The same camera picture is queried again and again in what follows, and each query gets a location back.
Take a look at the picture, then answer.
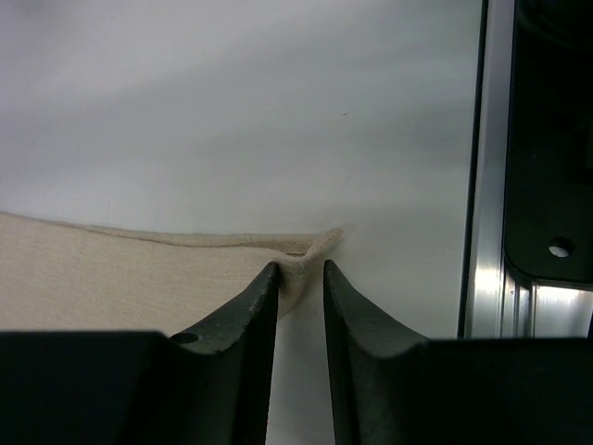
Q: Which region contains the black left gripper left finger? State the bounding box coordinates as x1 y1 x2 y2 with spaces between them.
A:
1 263 280 444

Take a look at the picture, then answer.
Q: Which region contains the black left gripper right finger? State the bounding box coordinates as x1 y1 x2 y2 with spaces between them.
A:
323 261 592 444

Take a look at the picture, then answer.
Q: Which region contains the beige cloth napkin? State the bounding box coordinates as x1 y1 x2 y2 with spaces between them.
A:
1 213 343 334

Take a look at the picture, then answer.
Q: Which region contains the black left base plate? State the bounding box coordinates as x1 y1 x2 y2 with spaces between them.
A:
503 1 592 288

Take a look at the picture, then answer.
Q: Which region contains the aluminium front mounting rail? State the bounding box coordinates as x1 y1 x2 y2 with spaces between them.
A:
458 1 592 338

